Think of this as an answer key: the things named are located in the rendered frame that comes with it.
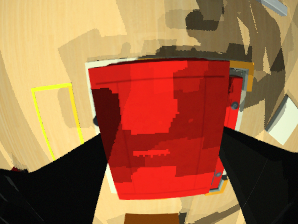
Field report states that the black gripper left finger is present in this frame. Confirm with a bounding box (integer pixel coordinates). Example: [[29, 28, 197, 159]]
[[0, 133, 108, 224]]

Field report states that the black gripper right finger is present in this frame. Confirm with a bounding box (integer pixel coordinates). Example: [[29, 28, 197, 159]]
[[218, 127, 298, 224]]

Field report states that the white square tile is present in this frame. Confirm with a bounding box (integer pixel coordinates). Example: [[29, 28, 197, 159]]
[[265, 96, 298, 145]]

